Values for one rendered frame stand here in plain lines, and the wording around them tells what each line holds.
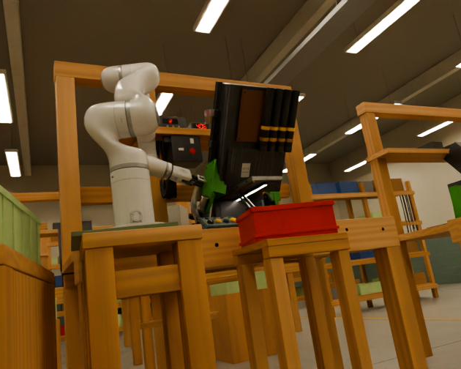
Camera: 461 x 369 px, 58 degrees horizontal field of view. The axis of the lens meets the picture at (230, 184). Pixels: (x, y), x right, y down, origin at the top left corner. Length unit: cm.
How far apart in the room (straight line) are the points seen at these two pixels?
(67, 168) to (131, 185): 97
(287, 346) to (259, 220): 41
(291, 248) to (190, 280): 40
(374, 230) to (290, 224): 74
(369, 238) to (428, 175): 1063
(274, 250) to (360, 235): 77
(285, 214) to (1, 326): 96
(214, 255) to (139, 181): 50
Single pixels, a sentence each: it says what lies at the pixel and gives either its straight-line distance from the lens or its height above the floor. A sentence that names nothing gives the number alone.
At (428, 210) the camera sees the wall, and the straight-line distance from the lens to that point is 1273.
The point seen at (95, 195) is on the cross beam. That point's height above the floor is 122.
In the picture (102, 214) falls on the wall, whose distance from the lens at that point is 1214.
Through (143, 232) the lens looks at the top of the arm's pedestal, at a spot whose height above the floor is 84.
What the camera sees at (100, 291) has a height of 70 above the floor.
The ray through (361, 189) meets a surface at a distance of 791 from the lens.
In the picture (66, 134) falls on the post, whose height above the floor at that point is 152.
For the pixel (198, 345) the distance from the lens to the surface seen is 117.
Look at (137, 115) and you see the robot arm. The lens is 133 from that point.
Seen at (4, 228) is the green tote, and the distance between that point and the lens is 107.
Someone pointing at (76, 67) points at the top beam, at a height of 191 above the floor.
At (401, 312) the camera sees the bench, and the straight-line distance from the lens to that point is 218.
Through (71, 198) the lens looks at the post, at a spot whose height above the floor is 119.
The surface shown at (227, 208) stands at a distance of 214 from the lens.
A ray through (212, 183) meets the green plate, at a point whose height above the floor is 115.
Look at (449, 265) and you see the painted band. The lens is 1252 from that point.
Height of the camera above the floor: 66
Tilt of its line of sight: 14 degrees up
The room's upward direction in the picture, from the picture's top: 8 degrees counter-clockwise
